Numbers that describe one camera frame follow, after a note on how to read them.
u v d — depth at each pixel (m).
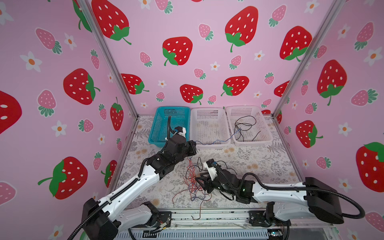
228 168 0.91
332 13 0.70
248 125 1.14
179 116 1.18
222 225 0.73
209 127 1.11
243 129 1.11
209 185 0.66
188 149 0.66
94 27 0.74
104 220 0.38
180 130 0.66
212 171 0.65
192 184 0.80
